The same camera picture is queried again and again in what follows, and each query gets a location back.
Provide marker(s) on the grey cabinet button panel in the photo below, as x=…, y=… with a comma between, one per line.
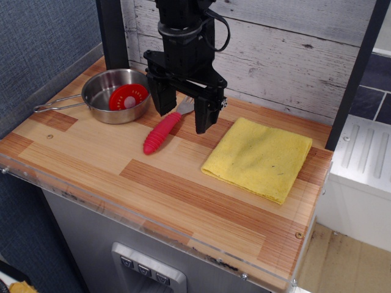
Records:
x=141, y=273

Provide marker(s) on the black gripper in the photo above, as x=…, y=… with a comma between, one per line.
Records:
x=186, y=65

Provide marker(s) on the white ribbed appliance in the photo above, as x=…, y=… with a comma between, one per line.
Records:
x=356, y=195

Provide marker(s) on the clear acrylic table edge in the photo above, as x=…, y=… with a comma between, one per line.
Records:
x=91, y=224

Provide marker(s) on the fork with red handle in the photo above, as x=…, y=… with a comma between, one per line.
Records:
x=159, y=134

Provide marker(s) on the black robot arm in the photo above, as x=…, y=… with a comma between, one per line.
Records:
x=188, y=16

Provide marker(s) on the dark right frame post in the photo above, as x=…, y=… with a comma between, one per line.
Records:
x=371, y=34

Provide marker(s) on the yellow folded cloth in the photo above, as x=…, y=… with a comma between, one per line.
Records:
x=259, y=159

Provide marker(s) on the dark left frame post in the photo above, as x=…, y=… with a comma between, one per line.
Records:
x=112, y=34

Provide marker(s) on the dark frame post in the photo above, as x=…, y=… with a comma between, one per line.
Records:
x=371, y=34
x=112, y=34

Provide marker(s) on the red tomato slice toy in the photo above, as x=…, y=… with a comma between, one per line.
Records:
x=127, y=96

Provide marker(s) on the stainless steel pan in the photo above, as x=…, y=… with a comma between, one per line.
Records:
x=96, y=92

